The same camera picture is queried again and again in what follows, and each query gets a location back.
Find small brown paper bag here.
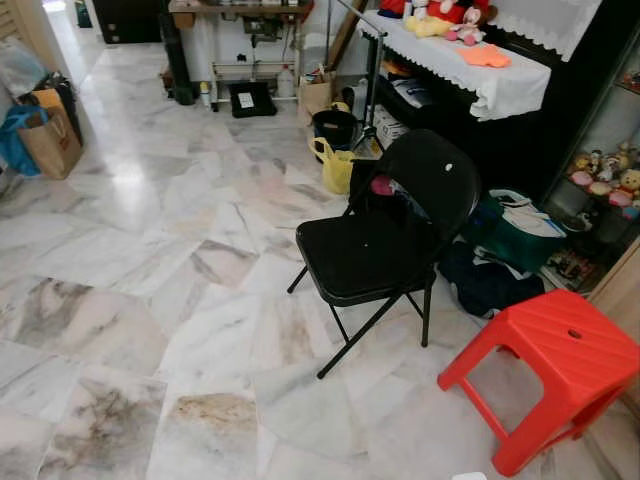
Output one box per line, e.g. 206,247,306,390
298,71,337,128

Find orange cloth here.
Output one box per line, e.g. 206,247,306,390
460,44,512,70

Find blue tote bag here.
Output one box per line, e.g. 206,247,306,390
0,104,49,178

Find black folding chair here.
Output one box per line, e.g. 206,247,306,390
287,129,483,380

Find sewing machine table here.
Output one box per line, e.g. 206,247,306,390
165,0,317,102

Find black rolled mat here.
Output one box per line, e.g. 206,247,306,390
159,12,198,107

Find white lace cloth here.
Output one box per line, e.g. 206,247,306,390
357,14,553,122

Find dark navy bag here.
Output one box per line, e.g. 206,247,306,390
437,243,547,319

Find yellow plastic bag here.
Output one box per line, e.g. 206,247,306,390
309,136,360,196

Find glass display cabinet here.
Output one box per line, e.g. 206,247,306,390
540,30,640,294

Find wooden cabinet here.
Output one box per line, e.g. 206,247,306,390
588,240,640,411

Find black bucket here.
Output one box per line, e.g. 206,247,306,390
311,108,361,154

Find black piano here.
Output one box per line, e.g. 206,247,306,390
362,0,640,201

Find red plastic stool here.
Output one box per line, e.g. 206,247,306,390
437,289,640,478

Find red plush toy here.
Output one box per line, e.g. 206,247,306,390
378,0,498,47

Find green fabric bag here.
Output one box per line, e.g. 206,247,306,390
462,189,568,274

